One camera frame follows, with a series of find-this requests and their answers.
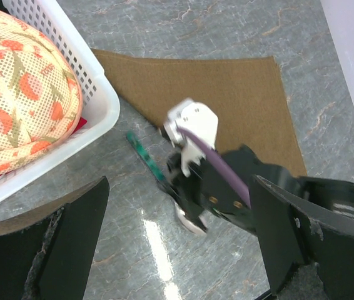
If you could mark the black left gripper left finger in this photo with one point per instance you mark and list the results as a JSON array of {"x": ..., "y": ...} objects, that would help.
[{"x": 47, "y": 252}]

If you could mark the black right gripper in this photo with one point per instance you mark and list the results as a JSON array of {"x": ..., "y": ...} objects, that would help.
[{"x": 206, "y": 190}]

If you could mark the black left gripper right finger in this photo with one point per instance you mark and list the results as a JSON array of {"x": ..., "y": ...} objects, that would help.
[{"x": 293, "y": 232}]

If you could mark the green handled metal spoon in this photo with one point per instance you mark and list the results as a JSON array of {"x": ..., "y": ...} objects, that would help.
[{"x": 151, "y": 165}]

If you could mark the brown cloth napkin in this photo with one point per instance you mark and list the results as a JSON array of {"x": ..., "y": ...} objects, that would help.
[{"x": 247, "y": 95}]

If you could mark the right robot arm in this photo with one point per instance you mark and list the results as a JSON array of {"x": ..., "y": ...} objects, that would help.
[{"x": 333, "y": 195}]

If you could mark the red item in basket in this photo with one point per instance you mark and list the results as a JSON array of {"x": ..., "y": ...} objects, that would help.
[{"x": 82, "y": 121}]

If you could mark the orange floral mesh bag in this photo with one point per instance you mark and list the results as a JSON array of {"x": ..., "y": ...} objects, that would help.
[{"x": 40, "y": 97}]

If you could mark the white plastic basket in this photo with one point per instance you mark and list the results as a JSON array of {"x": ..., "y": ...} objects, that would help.
[{"x": 100, "y": 102}]

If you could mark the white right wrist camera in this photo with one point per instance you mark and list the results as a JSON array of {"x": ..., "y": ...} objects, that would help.
[{"x": 196, "y": 118}]

